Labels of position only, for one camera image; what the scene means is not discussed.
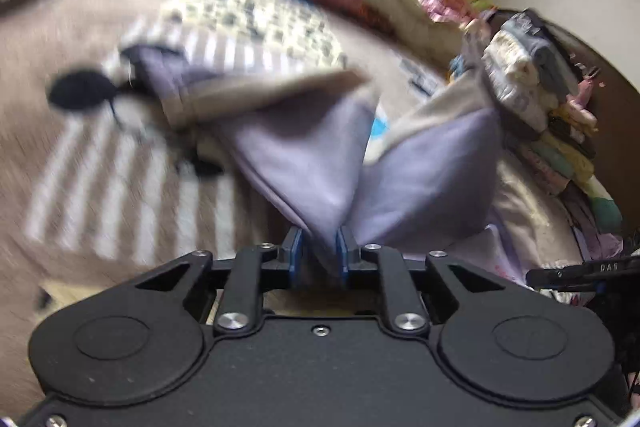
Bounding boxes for pile of folded clothes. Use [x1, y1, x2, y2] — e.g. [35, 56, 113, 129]
[450, 9, 626, 253]

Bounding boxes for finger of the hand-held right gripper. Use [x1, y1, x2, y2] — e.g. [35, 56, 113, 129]
[526, 257, 640, 293]

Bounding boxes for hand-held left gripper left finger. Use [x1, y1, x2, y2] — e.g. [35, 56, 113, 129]
[134, 227, 305, 337]

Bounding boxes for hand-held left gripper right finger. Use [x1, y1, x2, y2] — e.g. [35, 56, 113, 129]
[336, 227, 507, 337]

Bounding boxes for lavender pants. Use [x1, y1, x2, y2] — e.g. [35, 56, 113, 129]
[122, 44, 531, 293]

